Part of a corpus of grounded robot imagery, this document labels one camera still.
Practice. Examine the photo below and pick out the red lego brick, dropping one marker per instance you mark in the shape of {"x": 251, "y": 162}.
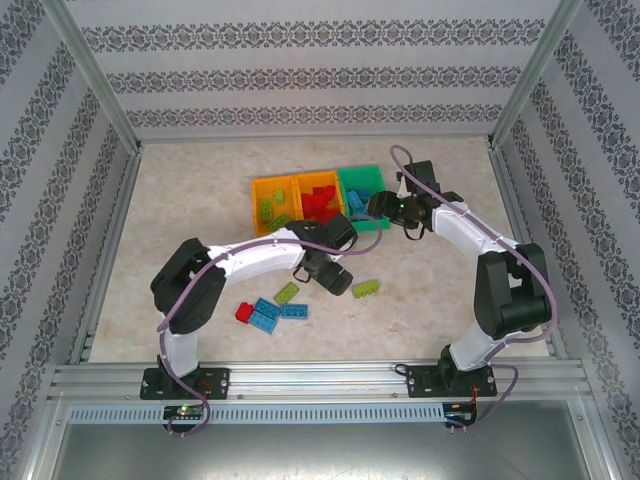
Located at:
{"x": 314, "y": 191}
{"x": 325, "y": 216}
{"x": 328, "y": 192}
{"x": 311, "y": 202}
{"x": 244, "y": 314}

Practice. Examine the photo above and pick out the green plastic bin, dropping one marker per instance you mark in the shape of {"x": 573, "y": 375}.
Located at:
{"x": 360, "y": 175}

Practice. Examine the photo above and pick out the orange plastic bin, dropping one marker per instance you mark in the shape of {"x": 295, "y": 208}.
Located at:
{"x": 260, "y": 185}
{"x": 312, "y": 177}

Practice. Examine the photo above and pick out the small lime green lego brick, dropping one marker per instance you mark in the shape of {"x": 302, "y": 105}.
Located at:
{"x": 278, "y": 196}

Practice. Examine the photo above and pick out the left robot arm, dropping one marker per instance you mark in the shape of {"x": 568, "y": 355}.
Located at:
{"x": 185, "y": 285}

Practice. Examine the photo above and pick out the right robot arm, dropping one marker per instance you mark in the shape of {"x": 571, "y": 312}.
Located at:
{"x": 510, "y": 300}

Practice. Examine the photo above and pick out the dark green brick bottom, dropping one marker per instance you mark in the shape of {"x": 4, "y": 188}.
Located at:
{"x": 365, "y": 290}

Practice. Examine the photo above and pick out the small circuit board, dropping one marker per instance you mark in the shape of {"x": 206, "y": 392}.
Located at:
{"x": 461, "y": 414}
{"x": 185, "y": 412}

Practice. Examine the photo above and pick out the grey metal shelf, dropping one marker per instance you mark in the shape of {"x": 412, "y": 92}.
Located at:
{"x": 320, "y": 452}

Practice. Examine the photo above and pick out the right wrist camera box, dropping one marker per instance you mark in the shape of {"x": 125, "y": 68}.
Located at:
{"x": 405, "y": 186}

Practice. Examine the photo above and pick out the aluminium side rail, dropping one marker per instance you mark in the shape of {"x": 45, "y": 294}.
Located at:
{"x": 120, "y": 210}
{"x": 515, "y": 210}

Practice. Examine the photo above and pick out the long aluminium mounting rail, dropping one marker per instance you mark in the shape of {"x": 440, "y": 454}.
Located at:
{"x": 320, "y": 382}

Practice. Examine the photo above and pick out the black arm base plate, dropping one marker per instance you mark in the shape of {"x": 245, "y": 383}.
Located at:
{"x": 420, "y": 382}
{"x": 220, "y": 382}

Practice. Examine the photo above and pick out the aluminium frame post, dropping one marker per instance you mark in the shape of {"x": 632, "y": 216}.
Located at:
{"x": 535, "y": 75}
{"x": 95, "y": 75}

